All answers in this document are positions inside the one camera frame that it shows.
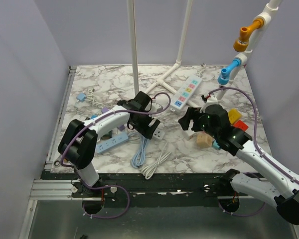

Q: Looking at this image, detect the purple cable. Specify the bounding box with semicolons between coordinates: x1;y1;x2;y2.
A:
206;87;299;186
60;92;171;190

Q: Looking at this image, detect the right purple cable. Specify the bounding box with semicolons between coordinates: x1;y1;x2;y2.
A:
206;87;299;186

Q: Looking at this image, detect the silver wrench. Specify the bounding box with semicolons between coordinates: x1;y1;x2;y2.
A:
53;160;61;167

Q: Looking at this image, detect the light blue charger plug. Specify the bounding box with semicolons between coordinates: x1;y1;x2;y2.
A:
76;93;86;102

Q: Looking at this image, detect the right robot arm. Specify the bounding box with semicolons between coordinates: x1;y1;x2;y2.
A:
178;105;299;225

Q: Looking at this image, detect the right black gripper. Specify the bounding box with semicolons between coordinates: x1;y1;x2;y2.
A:
179;106;219;139

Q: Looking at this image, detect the white coiled cable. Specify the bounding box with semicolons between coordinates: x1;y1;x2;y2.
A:
86;88;105;109

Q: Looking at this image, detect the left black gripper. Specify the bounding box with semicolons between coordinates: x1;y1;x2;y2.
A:
131;111;160;139

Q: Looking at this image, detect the white cartoon cube adapter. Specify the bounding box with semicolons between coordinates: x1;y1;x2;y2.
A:
184;131;196;140

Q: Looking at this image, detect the black metal base rail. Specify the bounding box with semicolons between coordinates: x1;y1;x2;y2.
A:
69;171;265;209

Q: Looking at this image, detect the yellow cube socket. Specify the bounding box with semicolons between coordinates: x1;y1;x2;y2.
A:
228;109;242;124

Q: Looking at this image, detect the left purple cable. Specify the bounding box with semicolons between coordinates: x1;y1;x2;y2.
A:
60;92;171;190

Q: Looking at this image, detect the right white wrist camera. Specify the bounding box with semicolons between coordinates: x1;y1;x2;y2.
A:
201;94;218;107

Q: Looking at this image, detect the purple USB power strip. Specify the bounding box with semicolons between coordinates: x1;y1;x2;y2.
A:
100;106;129;131

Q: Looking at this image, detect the white round plug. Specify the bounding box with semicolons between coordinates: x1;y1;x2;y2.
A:
141;142;171;180

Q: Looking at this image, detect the teal plug adapter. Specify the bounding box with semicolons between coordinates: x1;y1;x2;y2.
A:
212;141;221;150

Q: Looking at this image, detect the white multicolour power strip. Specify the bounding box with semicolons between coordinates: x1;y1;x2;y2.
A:
170;75;202;112

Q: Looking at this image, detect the red cube socket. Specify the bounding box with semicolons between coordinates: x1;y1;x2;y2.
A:
233;120;249;131

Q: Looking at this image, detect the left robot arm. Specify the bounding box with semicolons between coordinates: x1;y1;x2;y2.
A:
57;91;160;197

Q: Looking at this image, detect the white PVC pipe frame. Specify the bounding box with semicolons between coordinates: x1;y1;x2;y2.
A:
127;0;282;94

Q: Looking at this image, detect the blue pipe fitting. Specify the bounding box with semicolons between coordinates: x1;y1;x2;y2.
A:
218;57;247;86

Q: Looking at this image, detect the wooden cube socket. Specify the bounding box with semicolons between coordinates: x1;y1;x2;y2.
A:
196;133;213;148

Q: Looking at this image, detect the orange pipe fitting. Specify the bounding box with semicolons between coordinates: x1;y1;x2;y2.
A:
233;17;265;52

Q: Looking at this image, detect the dark green cube socket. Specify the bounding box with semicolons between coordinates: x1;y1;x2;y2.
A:
101;131;113;140

